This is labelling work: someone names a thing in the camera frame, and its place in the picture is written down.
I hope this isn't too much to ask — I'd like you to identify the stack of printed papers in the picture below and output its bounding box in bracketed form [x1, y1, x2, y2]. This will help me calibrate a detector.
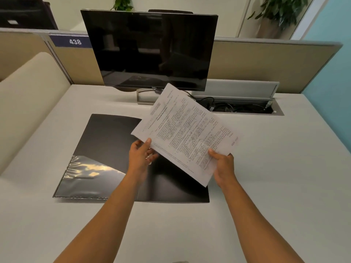
[131, 83, 243, 187]

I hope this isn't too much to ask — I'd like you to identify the person's left hand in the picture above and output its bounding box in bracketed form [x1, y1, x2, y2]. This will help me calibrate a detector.
[128, 138, 159, 180]

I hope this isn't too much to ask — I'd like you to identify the bundle of black cables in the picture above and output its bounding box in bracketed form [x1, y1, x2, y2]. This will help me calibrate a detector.
[197, 97, 272, 113]

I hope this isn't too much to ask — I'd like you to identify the cream curved desk divider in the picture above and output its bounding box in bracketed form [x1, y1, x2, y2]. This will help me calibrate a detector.
[0, 52, 72, 176]

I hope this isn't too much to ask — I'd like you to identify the small green plant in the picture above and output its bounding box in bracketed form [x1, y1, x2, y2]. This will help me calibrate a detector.
[111, 0, 134, 12]

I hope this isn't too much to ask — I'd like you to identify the black folder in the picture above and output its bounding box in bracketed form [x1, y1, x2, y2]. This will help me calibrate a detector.
[52, 113, 210, 203]

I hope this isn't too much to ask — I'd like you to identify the silver monitor stand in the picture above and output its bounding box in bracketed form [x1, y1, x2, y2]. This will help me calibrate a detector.
[136, 88, 165, 105]

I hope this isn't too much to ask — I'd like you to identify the black computer monitor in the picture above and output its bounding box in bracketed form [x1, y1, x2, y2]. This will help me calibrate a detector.
[80, 9, 219, 92]

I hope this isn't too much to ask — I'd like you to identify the black device with white label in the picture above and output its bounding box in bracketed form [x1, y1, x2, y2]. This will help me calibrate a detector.
[0, 0, 59, 30]

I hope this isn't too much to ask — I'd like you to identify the person's right forearm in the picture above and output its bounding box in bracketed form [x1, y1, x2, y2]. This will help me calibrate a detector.
[223, 180, 305, 263]

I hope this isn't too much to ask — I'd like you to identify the beige fabric partition panel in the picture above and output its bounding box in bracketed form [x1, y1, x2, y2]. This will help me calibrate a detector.
[0, 27, 55, 81]
[48, 33, 343, 94]

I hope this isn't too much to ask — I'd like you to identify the blue number sign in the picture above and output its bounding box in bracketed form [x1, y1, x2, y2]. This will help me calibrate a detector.
[49, 34, 93, 49]

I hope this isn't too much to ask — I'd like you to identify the person's left forearm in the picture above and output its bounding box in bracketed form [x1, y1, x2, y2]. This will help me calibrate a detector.
[54, 172, 144, 263]

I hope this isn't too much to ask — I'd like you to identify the black monitor cable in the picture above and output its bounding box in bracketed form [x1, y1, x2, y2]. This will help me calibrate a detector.
[153, 89, 198, 101]

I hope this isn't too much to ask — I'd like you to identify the grey cable box lid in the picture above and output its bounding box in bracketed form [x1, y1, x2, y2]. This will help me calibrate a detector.
[191, 79, 280, 99]

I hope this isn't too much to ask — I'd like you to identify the person's right hand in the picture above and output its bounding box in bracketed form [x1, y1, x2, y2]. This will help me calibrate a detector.
[208, 148, 237, 189]

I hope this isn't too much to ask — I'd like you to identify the large green potted plant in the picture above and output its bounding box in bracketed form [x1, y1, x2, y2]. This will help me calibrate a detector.
[248, 0, 309, 39]

